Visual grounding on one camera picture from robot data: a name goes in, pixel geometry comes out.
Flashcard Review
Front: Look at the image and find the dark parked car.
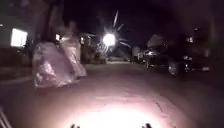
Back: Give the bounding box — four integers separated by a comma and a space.
166, 33, 212, 77

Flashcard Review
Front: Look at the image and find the clear plastic rubbish bag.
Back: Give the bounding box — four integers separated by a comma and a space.
31, 41, 79, 89
60, 34, 88, 78

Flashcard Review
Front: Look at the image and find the street lamp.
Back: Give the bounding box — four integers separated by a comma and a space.
101, 32, 117, 48

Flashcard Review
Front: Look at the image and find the parked vehicle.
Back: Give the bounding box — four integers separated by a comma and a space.
142, 48, 170, 70

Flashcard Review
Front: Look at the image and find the grey asphalt road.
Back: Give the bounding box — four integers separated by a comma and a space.
0, 60, 224, 128

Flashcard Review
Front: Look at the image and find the robot's own part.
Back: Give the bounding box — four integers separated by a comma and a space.
69, 123, 81, 128
141, 122, 153, 128

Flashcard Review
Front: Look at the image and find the building with lit window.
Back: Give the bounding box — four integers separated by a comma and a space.
0, 13, 38, 66

